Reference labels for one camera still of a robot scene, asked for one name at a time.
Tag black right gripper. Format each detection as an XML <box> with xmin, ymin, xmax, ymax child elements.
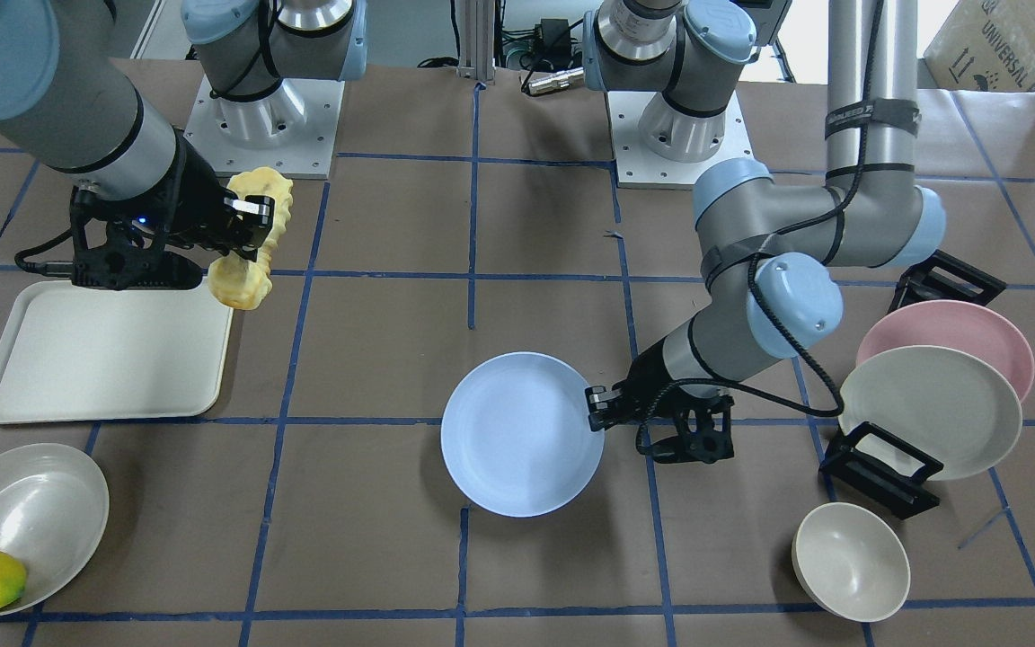
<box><xmin>69</xmin><ymin>135</ymin><xmax>277</xmax><ymax>290</ymax></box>

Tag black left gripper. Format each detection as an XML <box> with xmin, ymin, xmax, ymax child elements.
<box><xmin>584</xmin><ymin>347</ymin><xmax>735</xmax><ymax>464</ymax></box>

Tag yellow bread roll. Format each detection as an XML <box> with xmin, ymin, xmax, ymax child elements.
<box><xmin>207</xmin><ymin>165</ymin><xmax>293</xmax><ymax>311</ymax></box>

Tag blue plate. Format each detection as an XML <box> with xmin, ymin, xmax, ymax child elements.
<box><xmin>440</xmin><ymin>351</ymin><xmax>605</xmax><ymax>518</ymax></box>

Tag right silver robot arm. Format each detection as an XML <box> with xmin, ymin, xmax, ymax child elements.
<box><xmin>0</xmin><ymin>1</ymin><xmax>367</xmax><ymax>310</ymax></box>

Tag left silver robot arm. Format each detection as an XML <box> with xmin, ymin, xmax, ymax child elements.
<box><xmin>583</xmin><ymin>1</ymin><xmax>946</xmax><ymax>464</ymax></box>

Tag black plate rack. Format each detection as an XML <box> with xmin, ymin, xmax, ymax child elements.
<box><xmin>818</xmin><ymin>249</ymin><xmax>1009</xmax><ymax>519</ymax></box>

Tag cream plate in rack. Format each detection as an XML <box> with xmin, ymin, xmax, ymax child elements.
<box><xmin>838</xmin><ymin>345</ymin><xmax>1023</xmax><ymax>482</ymax></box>

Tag pink plate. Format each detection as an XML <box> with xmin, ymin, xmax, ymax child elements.
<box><xmin>855</xmin><ymin>299</ymin><xmax>1035</xmax><ymax>402</ymax></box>

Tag white shallow plate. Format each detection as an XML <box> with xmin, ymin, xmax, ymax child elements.
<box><xmin>0</xmin><ymin>443</ymin><xmax>110</xmax><ymax>616</ymax></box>

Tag white rectangular tray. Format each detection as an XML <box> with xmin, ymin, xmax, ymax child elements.
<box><xmin>0</xmin><ymin>281</ymin><xmax>233</xmax><ymax>423</ymax></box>

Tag cream bowl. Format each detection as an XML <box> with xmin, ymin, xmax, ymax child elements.
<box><xmin>790</xmin><ymin>502</ymin><xmax>911</xmax><ymax>623</ymax></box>

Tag black power adapter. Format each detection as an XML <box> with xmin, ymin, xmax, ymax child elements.
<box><xmin>529</xmin><ymin>18</ymin><xmax>582</xmax><ymax>71</ymax></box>

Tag cardboard box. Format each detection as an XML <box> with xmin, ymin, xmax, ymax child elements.
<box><xmin>924</xmin><ymin>1</ymin><xmax>1035</xmax><ymax>92</ymax></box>

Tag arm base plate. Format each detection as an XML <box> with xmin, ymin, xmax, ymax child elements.
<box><xmin>607</xmin><ymin>92</ymin><xmax>753</xmax><ymax>190</ymax></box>
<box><xmin>184</xmin><ymin>78</ymin><xmax>346</xmax><ymax>180</ymax></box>

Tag aluminium frame post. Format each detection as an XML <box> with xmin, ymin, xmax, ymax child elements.
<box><xmin>455</xmin><ymin>0</ymin><xmax>500</xmax><ymax>86</ymax></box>

